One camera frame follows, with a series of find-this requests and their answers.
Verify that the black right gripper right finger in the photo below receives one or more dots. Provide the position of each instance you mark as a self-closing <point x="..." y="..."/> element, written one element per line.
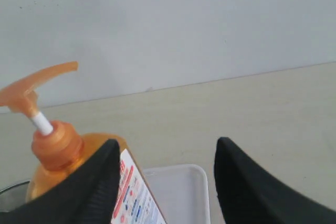
<point x="247" y="193"/>

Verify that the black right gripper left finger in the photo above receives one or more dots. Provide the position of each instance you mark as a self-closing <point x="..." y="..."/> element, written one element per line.
<point x="88" y="195"/>

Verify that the orange pump soap bottle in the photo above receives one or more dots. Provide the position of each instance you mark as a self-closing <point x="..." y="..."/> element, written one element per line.
<point x="61" y="150"/>

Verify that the white plastic tray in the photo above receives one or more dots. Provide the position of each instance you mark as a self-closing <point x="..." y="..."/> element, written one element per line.
<point x="181" y="192"/>

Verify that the steel mesh colander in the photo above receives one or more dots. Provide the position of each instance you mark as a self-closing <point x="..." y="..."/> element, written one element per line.
<point x="14" y="195"/>

